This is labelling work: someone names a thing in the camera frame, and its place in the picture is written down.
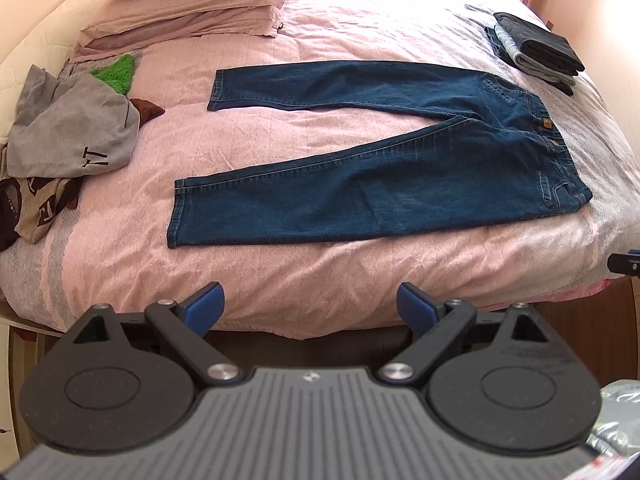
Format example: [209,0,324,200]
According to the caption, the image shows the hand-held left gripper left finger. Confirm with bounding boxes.
[72,282,246,387]

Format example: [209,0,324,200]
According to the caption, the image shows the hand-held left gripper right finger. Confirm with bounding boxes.
[377,282,556,387]

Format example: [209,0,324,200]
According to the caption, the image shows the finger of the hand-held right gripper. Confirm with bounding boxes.
[607,249,640,277]

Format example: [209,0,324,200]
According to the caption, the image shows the dark blue jeans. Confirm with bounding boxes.
[166,60,594,249]

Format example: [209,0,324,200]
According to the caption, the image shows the bed with pink sheet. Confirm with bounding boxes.
[0,0,640,341]

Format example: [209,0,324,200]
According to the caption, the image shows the clear plastic bag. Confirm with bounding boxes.
[582,380,640,480]

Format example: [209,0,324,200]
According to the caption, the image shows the white nightstand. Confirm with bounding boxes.
[0,300,68,461]

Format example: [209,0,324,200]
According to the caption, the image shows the dark blue folded garment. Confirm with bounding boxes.
[483,24,574,97]

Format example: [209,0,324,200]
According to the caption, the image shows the beige printed garment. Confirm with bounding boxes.
[0,145,81,253]

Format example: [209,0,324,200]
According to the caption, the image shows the brown garment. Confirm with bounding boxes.
[127,97,166,123]

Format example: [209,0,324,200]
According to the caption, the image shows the grey sweatshirt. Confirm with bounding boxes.
[7,64,142,179]

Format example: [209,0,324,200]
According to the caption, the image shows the black folded garment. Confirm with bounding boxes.
[493,11,586,77]

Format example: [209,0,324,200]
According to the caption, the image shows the light grey folded garment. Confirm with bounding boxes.
[495,27,576,86]

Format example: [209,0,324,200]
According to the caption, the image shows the green knit garment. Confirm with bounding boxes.
[90,53,137,95]

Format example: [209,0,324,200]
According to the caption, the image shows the folded pink blanket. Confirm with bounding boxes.
[75,0,291,58]

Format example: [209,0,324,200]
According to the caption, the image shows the white quilted headboard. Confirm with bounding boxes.
[0,0,126,136]

